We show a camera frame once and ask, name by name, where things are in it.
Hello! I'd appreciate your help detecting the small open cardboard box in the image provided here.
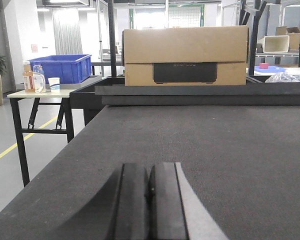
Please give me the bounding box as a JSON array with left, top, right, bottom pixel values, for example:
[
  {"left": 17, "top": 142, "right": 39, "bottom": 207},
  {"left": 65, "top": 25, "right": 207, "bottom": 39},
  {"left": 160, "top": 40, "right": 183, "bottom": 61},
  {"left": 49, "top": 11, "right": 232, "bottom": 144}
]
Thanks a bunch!
[{"left": 275, "top": 26, "right": 300, "bottom": 50}]

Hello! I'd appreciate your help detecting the blue shallow tray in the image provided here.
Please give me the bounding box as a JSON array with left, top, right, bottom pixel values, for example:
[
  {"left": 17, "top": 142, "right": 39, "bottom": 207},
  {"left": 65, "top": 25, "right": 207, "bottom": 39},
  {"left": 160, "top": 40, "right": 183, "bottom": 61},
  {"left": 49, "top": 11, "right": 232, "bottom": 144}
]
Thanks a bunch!
[{"left": 254, "top": 65, "right": 287, "bottom": 73}]

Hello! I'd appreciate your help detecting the blue plastic bin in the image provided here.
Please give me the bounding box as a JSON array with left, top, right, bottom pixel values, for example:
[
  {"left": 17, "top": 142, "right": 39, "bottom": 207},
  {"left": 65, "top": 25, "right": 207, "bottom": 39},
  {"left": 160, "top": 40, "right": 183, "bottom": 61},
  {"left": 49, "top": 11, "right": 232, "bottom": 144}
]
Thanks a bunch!
[{"left": 29, "top": 54, "right": 92, "bottom": 84}]

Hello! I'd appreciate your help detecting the orange juice bottle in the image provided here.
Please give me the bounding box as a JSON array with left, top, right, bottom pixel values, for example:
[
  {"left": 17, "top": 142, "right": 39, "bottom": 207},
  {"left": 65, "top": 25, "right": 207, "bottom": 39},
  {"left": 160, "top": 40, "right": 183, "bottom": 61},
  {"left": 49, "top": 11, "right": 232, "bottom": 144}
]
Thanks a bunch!
[{"left": 22, "top": 60, "right": 35, "bottom": 93}]

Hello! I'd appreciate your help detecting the crumpled clear plastic bag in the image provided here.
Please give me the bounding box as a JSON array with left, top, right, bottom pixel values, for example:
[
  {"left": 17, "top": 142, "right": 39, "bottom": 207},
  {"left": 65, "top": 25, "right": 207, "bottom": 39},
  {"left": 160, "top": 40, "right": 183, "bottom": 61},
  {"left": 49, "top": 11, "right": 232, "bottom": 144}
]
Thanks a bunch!
[{"left": 265, "top": 72, "right": 300, "bottom": 83}]

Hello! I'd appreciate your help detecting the clear plastic water bottle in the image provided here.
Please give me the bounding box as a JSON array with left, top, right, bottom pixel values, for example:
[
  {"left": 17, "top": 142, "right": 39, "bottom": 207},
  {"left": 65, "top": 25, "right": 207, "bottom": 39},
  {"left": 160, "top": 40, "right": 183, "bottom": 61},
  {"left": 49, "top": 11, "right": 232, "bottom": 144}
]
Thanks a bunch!
[{"left": 32, "top": 62, "right": 47, "bottom": 93}]

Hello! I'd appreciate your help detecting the pink block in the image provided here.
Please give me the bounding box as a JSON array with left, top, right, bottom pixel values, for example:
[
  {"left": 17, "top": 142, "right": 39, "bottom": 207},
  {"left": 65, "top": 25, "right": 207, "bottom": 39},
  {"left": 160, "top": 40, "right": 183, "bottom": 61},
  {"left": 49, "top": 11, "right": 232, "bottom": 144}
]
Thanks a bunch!
[{"left": 259, "top": 63, "right": 270, "bottom": 70}]

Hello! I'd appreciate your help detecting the white paper cup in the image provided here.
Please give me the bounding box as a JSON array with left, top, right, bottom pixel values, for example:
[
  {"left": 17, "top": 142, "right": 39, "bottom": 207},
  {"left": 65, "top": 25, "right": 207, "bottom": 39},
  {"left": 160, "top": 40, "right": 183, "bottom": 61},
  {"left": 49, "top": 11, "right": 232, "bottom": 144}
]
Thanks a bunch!
[{"left": 48, "top": 77, "right": 60, "bottom": 92}]

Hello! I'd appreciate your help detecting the white square tube box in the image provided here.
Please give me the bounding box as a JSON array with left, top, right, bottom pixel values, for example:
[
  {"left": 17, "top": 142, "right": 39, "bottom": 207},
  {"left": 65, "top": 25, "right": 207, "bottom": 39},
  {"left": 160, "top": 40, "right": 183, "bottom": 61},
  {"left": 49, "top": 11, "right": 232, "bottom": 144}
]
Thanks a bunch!
[{"left": 262, "top": 35, "right": 290, "bottom": 53}]

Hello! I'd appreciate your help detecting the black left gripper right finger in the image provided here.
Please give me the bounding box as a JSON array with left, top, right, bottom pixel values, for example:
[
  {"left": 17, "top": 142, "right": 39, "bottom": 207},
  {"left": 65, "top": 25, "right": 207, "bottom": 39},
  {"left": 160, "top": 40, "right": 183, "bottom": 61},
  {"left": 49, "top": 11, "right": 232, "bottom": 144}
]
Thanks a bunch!
[{"left": 149, "top": 162, "right": 228, "bottom": 240}]

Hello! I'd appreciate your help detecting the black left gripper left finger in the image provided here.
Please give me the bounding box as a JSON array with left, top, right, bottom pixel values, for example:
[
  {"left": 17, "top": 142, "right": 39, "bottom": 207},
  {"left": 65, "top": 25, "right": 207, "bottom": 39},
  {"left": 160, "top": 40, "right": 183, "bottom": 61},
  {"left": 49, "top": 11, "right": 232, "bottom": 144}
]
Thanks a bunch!
[{"left": 106, "top": 163, "right": 149, "bottom": 240}]

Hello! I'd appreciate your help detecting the large cardboard box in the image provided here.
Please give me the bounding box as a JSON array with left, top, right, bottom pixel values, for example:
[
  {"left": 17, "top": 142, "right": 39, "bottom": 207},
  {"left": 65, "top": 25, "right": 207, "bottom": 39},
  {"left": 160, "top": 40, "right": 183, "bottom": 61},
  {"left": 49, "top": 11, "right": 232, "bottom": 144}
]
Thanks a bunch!
[{"left": 122, "top": 25, "right": 249, "bottom": 86}]

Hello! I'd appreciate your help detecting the folding table with black legs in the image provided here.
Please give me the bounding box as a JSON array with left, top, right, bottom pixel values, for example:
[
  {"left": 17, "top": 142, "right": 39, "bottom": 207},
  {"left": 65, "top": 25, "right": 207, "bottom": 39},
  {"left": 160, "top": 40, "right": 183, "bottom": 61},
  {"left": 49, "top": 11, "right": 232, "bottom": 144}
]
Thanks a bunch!
[{"left": 6, "top": 74, "right": 102, "bottom": 188}]

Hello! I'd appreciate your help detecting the black vertical pole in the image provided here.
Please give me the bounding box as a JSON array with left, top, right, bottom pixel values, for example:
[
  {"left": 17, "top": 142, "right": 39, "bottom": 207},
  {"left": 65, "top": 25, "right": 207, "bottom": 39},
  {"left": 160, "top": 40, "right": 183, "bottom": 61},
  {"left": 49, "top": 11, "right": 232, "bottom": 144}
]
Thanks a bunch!
[{"left": 108, "top": 0, "right": 117, "bottom": 78}]

